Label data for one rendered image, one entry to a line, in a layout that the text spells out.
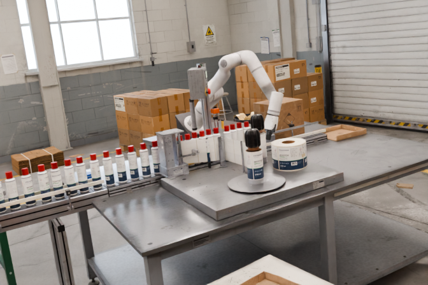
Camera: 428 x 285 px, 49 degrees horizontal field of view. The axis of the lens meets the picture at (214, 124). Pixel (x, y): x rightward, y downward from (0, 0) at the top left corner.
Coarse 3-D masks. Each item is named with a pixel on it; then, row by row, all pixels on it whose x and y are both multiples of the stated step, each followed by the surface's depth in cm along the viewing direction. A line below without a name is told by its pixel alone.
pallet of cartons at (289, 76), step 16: (272, 64) 677; (288, 64) 680; (304, 64) 703; (240, 80) 719; (272, 80) 667; (288, 80) 683; (304, 80) 706; (320, 80) 729; (240, 96) 728; (256, 96) 699; (288, 96) 686; (304, 96) 710; (320, 96) 734; (240, 112) 735; (304, 112) 714; (320, 112) 738
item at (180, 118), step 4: (188, 112) 395; (176, 116) 386; (180, 116) 388; (184, 116) 390; (176, 120) 387; (180, 120) 385; (176, 124) 388; (180, 124) 383; (184, 124) 383; (180, 128) 385; (184, 128) 380; (180, 132) 386; (184, 132) 382; (188, 132) 378; (184, 136) 383; (184, 140) 384
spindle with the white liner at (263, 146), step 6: (258, 114) 281; (252, 120) 279; (258, 120) 277; (252, 126) 280; (258, 126) 278; (264, 132) 282; (264, 138) 281; (264, 144) 281; (264, 150) 281; (264, 156) 282; (264, 162) 282
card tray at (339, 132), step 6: (336, 126) 369; (342, 126) 370; (348, 126) 364; (324, 132) 363; (330, 132) 362; (336, 132) 360; (342, 132) 358; (348, 132) 356; (354, 132) 343; (360, 132) 347; (330, 138) 345; (336, 138) 335; (342, 138) 338
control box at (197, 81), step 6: (192, 72) 290; (198, 72) 289; (192, 78) 291; (198, 78) 290; (204, 78) 294; (192, 84) 291; (198, 84) 291; (204, 84) 292; (192, 90) 292; (198, 90) 292; (204, 90) 292; (192, 96) 293; (198, 96) 293; (204, 96) 292
